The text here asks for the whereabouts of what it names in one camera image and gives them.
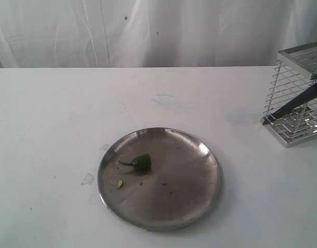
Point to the dark green pear-shaped vegetable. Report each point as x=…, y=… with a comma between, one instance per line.
x=139, y=163

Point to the wire metal utensil holder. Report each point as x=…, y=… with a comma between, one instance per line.
x=295, y=72

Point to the black kitchen knife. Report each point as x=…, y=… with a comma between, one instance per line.
x=306, y=96

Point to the blurry green vegetable piece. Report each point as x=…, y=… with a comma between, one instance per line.
x=120, y=184

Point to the round steel plate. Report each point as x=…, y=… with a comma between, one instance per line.
x=181, y=186

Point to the clear tape scrap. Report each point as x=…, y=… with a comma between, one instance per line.
x=88, y=180

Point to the white backdrop curtain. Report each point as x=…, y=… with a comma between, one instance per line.
x=151, y=33

